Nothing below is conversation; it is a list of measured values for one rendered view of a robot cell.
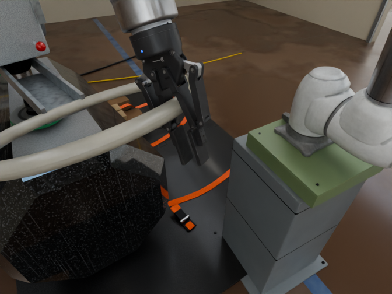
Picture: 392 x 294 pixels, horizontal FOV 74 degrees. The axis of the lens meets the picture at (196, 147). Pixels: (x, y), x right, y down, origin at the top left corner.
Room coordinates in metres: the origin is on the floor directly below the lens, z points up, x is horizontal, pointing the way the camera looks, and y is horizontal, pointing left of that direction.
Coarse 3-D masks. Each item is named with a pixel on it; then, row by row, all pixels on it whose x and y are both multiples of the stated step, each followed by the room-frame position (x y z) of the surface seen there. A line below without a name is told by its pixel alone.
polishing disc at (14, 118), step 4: (24, 104) 1.00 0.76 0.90; (16, 108) 0.97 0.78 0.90; (20, 108) 0.97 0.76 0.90; (24, 108) 0.97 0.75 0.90; (12, 112) 0.94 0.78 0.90; (16, 112) 0.94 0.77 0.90; (20, 112) 0.94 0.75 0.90; (24, 112) 0.94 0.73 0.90; (12, 116) 0.91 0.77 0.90; (16, 116) 0.91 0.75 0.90; (20, 116) 0.91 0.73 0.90; (24, 116) 0.91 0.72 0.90; (28, 116) 0.91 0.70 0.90; (32, 116) 0.91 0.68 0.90; (12, 120) 0.88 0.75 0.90; (16, 120) 0.88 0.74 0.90; (20, 120) 0.88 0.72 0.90; (24, 120) 0.88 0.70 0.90
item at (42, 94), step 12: (36, 60) 0.92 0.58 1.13; (0, 72) 0.90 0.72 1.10; (48, 72) 0.84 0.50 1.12; (12, 84) 0.78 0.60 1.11; (24, 84) 0.82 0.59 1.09; (36, 84) 0.82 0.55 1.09; (48, 84) 0.82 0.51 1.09; (60, 84) 0.77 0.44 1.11; (24, 96) 0.69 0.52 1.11; (36, 96) 0.73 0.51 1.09; (48, 96) 0.73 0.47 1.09; (60, 96) 0.73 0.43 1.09; (72, 96) 0.71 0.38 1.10; (84, 96) 0.67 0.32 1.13; (36, 108) 0.62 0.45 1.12; (48, 108) 0.66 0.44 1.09; (84, 108) 0.66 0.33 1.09
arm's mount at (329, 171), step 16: (272, 128) 0.85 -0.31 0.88; (256, 144) 0.78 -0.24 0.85; (272, 144) 0.76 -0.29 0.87; (288, 144) 0.75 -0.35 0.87; (336, 144) 0.75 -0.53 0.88; (272, 160) 0.69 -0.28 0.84; (288, 160) 0.67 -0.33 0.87; (304, 160) 0.67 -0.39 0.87; (320, 160) 0.66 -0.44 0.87; (336, 160) 0.66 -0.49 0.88; (352, 160) 0.66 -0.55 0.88; (288, 176) 0.62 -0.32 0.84; (304, 176) 0.59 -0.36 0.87; (320, 176) 0.59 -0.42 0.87; (336, 176) 0.59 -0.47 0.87; (352, 176) 0.59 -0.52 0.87; (368, 176) 0.64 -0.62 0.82; (304, 192) 0.55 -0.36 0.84; (320, 192) 0.53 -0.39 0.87; (336, 192) 0.56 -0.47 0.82
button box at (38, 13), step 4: (32, 0) 0.95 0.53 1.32; (36, 0) 0.96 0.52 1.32; (32, 4) 0.95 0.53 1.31; (36, 4) 0.95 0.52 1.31; (32, 8) 0.95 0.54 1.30; (36, 8) 0.95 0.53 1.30; (40, 8) 0.96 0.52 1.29; (36, 12) 0.95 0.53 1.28; (40, 12) 0.96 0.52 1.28; (36, 16) 0.94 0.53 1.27; (40, 16) 0.95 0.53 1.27; (40, 20) 0.95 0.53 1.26; (44, 20) 0.96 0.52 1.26
